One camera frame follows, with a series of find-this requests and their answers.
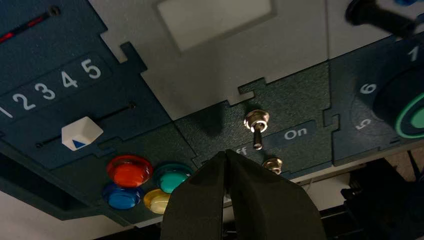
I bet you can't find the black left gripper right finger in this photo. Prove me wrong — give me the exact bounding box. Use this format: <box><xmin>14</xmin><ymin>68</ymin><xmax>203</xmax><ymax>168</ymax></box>
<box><xmin>226</xmin><ymin>149</ymin><xmax>329</xmax><ymax>240</ymax></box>

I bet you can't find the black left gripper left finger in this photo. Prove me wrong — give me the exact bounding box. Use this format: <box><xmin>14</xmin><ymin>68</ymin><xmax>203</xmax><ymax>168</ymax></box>
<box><xmin>160</xmin><ymin>150</ymin><xmax>230</xmax><ymax>240</ymax></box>

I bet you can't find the metal toggle switch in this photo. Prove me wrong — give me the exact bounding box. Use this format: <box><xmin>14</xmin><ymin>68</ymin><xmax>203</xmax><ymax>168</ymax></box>
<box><xmin>243</xmin><ymin>109</ymin><xmax>271</xmax><ymax>151</ymax></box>
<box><xmin>261</xmin><ymin>157</ymin><xmax>284</xmax><ymax>175</ymax></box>

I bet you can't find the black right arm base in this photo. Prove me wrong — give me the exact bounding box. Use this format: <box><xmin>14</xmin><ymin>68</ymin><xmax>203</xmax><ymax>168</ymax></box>
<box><xmin>317</xmin><ymin>149</ymin><xmax>424</xmax><ymax>240</ymax></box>

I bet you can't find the green push button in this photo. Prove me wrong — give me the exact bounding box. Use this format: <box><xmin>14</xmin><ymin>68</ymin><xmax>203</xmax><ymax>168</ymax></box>
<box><xmin>152</xmin><ymin>162</ymin><xmax>195</xmax><ymax>195</ymax></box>

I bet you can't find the yellow push button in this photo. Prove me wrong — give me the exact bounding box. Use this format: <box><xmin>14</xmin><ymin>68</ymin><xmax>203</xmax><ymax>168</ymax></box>
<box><xmin>143</xmin><ymin>188</ymin><xmax>172</xmax><ymax>215</ymax></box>

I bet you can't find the blue push button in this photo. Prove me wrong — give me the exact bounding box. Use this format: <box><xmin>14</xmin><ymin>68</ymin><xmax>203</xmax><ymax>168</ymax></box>
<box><xmin>102</xmin><ymin>182</ymin><xmax>145</xmax><ymax>211</ymax></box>

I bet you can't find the red push button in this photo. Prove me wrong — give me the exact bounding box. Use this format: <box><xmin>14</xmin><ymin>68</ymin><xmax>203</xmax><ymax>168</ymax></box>
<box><xmin>105</xmin><ymin>154</ymin><xmax>154</xmax><ymax>189</ymax></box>

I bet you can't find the dark teal grey control box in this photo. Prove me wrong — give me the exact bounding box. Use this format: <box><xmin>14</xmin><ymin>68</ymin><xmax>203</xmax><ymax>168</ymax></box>
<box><xmin>0</xmin><ymin>0</ymin><xmax>424</xmax><ymax>229</ymax></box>

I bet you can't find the white slider knob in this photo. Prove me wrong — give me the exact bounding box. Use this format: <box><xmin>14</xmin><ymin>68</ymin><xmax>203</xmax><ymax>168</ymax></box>
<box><xmin>61</xmin><ymin>116</ymin><xmax>104</xmax><ymax>152</ymax></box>

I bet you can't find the green black rotary knob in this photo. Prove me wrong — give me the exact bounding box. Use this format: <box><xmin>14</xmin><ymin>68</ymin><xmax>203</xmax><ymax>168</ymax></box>
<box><xmin>372</xmin><ymin>66</ymin><xmax>424</xmax><ymax>140</ymax></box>

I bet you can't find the black jumper cable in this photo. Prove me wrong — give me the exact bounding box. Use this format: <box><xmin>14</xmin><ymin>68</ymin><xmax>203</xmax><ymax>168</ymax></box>
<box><xmin>344</xmin><ymin>0</ymin><xmax>418</xmax><ymax>37</ymax></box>

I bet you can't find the blue jumper cable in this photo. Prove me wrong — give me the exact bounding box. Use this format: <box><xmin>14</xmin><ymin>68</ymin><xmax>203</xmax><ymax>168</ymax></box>
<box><xmin>393</xmin><ymin>0</ymin><xmax>424</xmax><ymax>8</ymax></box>

